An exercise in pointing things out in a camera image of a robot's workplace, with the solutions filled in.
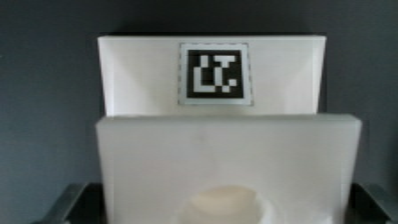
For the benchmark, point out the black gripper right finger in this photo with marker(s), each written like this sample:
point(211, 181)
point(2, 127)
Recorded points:
point(371, 206)

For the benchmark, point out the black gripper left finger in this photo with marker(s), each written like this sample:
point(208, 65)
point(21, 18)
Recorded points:
point(78, 207)

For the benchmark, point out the white lamp bulb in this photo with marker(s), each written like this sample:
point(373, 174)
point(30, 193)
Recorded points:
point(224, 205)

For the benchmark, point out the white lamp base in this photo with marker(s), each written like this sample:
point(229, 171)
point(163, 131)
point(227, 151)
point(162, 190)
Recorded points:
point(211, 125)

